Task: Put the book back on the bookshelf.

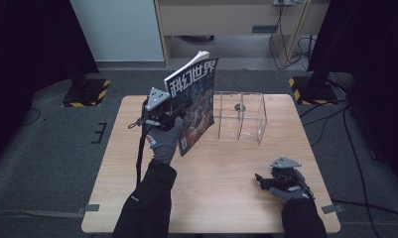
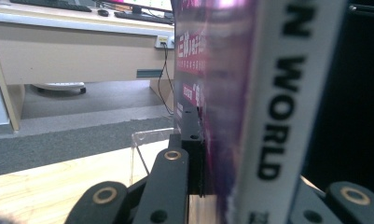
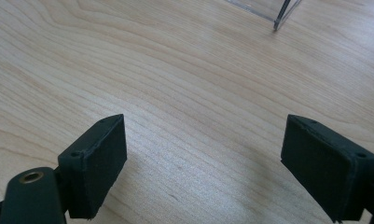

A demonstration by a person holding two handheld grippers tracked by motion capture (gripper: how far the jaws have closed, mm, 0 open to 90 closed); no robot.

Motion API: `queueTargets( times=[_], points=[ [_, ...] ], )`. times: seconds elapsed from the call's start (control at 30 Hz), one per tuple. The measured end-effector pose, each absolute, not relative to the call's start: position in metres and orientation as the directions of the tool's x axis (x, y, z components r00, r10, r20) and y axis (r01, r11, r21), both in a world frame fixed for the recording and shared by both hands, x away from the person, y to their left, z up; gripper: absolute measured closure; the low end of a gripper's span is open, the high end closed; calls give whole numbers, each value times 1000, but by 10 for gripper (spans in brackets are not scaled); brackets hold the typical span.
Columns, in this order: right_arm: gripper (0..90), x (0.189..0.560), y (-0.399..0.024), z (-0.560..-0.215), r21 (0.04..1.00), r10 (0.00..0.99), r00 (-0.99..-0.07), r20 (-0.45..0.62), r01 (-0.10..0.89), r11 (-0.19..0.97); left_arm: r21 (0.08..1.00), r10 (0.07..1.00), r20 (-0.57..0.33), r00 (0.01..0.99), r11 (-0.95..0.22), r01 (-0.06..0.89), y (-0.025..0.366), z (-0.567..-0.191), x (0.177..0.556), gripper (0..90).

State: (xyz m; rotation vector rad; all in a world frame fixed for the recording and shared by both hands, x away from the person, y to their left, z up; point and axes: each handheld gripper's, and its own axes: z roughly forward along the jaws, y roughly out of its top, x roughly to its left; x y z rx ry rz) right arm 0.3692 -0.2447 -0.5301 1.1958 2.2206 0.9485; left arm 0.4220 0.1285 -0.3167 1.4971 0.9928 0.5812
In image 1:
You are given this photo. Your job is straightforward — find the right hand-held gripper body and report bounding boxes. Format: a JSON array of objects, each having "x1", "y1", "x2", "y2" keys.
[{"x1": 268, "y1": 155, "x2": 310, "y2": 193}]

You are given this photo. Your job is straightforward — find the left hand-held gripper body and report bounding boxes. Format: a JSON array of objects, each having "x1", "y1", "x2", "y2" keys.
[{"x1": 141, "y1": 86, "x2": 180, "y2": 132}]

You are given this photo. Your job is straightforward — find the dark illustrated magazine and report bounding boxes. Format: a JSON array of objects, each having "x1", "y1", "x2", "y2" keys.
[{"x1": 163, "y1": 50, "x2": 220, "y2": 158}]

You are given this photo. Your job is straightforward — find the clear acrylic organizer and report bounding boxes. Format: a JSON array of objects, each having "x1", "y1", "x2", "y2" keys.
[{"x1": 212, "y1": 90, "x2": 268, "y2": 145}]

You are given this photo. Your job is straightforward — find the person's right hand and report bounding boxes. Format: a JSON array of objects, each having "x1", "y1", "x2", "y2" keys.
[{"x1": 268, "y1": 184, "x2": 316, "y2": 203}]

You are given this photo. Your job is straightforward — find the person's left hand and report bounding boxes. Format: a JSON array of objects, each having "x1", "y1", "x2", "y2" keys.
[{"x1": 145, "y1": 116, "x2": 186, "y2": 166}]

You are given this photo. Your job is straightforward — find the grey tape strip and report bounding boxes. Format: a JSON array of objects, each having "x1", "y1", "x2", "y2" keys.
[
  {"x1": 76, "y1": 203, "x2": 101, "y2": 215},
  {"x1": 321, "y1": 203, "x2": 345, "y2": 215}
]

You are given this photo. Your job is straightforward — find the black stand with striped base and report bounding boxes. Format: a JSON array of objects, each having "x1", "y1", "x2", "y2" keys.
[
  {"x1": 62, "y1": 65, "x2": 112, "y2": 108},
  {"x1": 288, "y1": 43, "x2": 340, "y2": 107}
]

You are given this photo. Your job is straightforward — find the white panel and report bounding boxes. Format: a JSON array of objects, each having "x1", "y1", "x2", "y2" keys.
[{"x1": 69, "y1": 0, "x2": 165, "y2": 62}]

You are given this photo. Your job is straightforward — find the light wooden desk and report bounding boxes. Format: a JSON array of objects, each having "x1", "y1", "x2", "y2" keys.
[{"x1": 153, "y1": 0, "x2": 332, "y2": 68}]

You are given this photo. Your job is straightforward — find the black curtain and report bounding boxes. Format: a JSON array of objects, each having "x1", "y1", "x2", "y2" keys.
[
  {"x1": 307, "y1": 0, "x2": 398, "y2": 181},
  {"x1": 0, "y1": 0, "x2": 100, "y2": 168}
]

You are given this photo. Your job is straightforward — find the black floor cable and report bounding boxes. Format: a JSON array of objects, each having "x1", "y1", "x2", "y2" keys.
[
  {"x1": 331, "y1": 198, "x2": 398, "y2": 220},
  {"x1": 298, "y1": 98, "x2": 349, "y2": 119},
  {"x1": 20, "y1": 107, "x2": 43, "y2": 127},
  {"x1": 341, "y1": 107, "x2": 375, "y2": 238},
  {"x1": 302, "y1": 107, "x2": 347, "y2": 149}
]

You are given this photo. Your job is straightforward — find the grey cable bundle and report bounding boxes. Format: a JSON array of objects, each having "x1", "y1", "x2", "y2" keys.
[{"x1": 292, "y1": 35, "x2": 318, "y2": 72}]

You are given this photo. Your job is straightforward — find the black hanging cable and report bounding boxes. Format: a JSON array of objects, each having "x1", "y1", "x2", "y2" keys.
[{"x1": 268, "y1": 0, "x2": 308, "y2": 71}]

